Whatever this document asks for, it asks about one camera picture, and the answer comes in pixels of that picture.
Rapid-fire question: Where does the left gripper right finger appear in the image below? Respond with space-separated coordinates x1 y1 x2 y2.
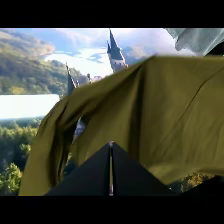
111 141 177 197

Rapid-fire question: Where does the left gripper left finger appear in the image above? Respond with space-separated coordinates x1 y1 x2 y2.
45 141 112 197

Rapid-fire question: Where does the mustard garment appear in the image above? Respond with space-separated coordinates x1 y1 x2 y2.
18 54 224 197

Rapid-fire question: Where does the white garment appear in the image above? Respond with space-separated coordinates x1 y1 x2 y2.
165 28 224 57

